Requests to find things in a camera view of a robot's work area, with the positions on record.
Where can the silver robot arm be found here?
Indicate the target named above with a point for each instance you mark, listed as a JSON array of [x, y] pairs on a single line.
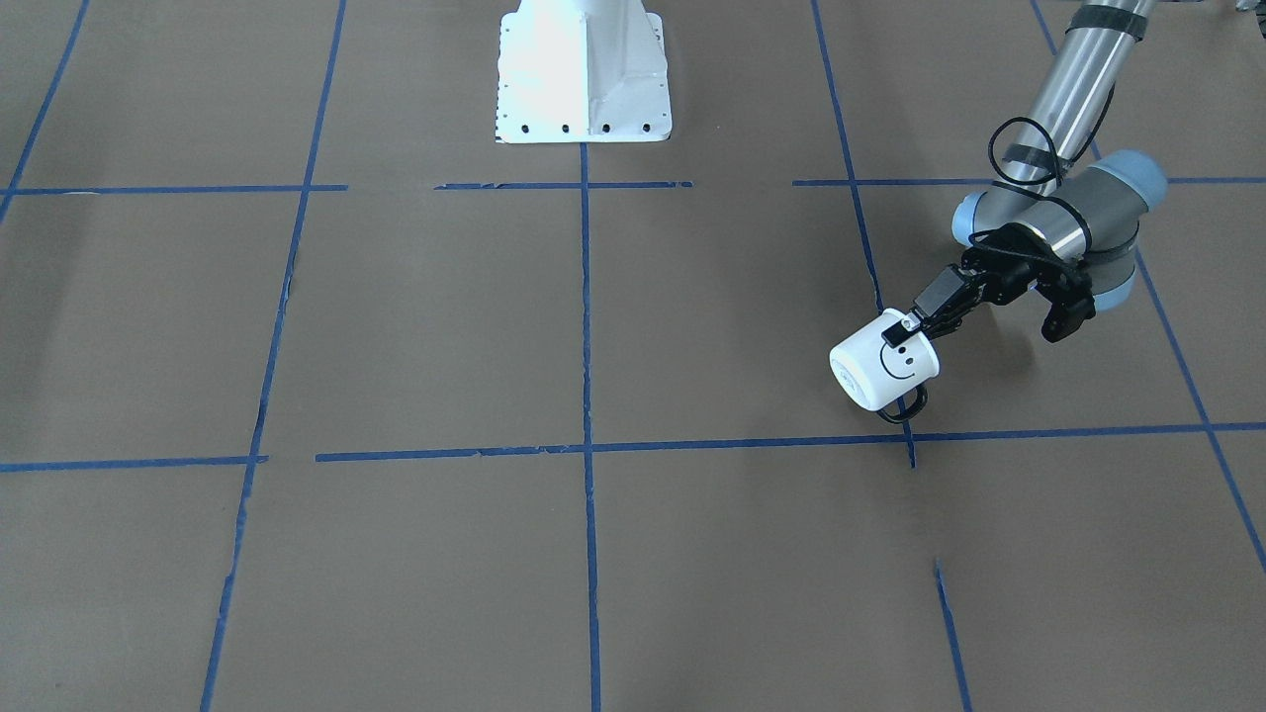
[[1050, 223]]

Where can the white smiley face mug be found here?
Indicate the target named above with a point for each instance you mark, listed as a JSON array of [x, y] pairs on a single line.
[[892, 383]]

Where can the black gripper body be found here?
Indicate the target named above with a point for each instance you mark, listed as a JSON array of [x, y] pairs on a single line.
[[1001, 279]]

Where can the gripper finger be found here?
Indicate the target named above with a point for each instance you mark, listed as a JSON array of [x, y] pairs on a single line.
[[904, 325]]

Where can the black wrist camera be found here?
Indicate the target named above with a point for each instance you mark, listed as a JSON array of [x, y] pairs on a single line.
[[1071, 304]]

